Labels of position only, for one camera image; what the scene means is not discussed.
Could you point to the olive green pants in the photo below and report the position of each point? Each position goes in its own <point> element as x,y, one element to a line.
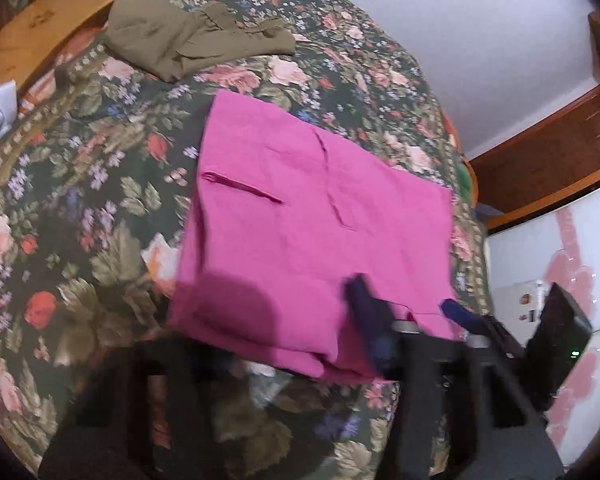
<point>180,40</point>

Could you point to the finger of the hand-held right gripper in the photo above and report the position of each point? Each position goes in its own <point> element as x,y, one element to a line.
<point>460,312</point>

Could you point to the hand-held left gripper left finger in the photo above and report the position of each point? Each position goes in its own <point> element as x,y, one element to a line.
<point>170,360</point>

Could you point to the pink pants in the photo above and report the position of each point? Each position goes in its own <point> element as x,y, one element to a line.
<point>300,210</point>

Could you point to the wooden lap board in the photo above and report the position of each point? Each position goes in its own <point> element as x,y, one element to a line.
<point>45,20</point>

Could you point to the floral bed blanket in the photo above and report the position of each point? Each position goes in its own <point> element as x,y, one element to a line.
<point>80,210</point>

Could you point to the white wardrobe door pink decals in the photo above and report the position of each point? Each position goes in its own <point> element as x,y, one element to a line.
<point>530,250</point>

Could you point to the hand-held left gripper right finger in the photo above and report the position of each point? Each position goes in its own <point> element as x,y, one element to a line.
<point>372,320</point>

